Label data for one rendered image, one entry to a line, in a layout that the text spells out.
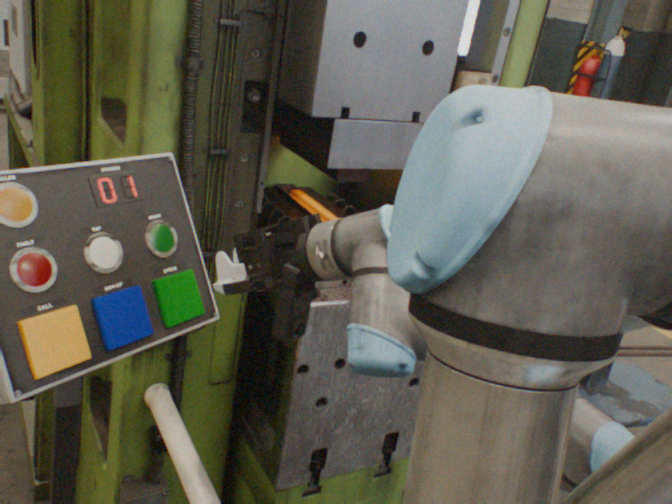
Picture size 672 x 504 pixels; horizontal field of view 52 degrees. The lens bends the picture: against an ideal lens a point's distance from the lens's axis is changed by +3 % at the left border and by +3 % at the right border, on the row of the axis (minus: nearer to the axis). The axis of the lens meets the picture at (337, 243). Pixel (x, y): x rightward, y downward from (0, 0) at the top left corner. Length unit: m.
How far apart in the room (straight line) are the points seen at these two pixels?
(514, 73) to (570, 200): 1.34
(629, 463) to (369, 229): 0.37
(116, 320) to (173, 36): 0.52
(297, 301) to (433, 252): 0.55
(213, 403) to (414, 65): 0.86
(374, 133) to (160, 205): 0.45
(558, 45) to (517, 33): 7.92
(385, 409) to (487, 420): 1.19
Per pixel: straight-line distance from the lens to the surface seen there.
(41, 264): 0.95
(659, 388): 1.82
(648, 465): 0.82
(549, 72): 9.58
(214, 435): 1.65
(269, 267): 0.86
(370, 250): 0.74
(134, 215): 1.04
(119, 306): 0.99
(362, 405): 1.51
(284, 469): 1.51
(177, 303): 1.05
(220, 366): 1.54
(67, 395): 1.18
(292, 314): 0.87
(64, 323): 0.95
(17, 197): 0.96
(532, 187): 0.33
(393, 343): 0.71
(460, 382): 0.38
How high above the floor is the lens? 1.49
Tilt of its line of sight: 21 degrees down
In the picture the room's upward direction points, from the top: 10 degrees clockwise
